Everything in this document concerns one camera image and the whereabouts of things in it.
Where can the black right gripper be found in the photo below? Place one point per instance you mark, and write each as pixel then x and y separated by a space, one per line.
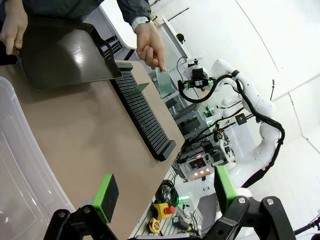
pixel 199 76

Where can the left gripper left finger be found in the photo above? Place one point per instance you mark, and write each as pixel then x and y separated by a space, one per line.
pixel 107 197

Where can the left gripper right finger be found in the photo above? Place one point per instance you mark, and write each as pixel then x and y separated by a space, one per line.
pixel 225 190

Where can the green perforated PCB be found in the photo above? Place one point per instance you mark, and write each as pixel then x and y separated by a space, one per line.
pixel 163 83
pixel 140 89

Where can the dark brown serving tray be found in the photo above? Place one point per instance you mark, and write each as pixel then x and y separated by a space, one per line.
pixel 62 62

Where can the person's left forearm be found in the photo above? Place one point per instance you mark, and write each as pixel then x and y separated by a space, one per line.
pixel 135 10

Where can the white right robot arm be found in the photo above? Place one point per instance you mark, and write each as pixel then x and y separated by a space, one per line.
pixel 252 95

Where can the person's left hand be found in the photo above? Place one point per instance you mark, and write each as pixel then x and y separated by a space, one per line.
pixel 150 42

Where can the person's right hand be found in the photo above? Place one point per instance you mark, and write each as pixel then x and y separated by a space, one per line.
pixel 15 22

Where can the computer with pink lights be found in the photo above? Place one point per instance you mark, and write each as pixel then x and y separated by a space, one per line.
pixel 200 172

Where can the grey equipment shelving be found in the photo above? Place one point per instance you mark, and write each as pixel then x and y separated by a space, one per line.
pixel 187 117

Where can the white open cabinet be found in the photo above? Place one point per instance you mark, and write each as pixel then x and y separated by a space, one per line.
pixel 175 42

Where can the black headset on cabinet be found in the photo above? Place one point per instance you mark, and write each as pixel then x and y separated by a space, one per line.
pixel 180 38

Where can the white controller cabinet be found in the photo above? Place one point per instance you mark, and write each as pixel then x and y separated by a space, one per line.
pixel 240 142

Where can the black yellow screwdriver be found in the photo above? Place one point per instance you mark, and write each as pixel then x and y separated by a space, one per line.
pixel 186 226

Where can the black square mounting plate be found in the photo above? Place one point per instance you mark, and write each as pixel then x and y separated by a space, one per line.
pixel 240 119

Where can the yellow emergency stop box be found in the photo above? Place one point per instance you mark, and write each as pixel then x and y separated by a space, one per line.
pixel 161 211

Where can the yellow black tape measure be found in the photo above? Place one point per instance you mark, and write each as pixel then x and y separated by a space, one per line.
pixel 155 226

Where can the black power adapter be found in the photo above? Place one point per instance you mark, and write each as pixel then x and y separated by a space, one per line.
pixel 176 220

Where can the black slotted PCB rack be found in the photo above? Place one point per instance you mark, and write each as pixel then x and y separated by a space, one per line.
pixel 150 130

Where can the white wrist watch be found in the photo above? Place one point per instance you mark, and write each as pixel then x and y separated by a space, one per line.
pixel 140 22

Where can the clear plastic storage box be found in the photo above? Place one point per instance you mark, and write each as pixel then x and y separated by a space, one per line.
pixel 20 150

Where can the thin black wall pole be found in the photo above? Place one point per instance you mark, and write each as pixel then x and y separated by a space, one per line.
pixel 273 82

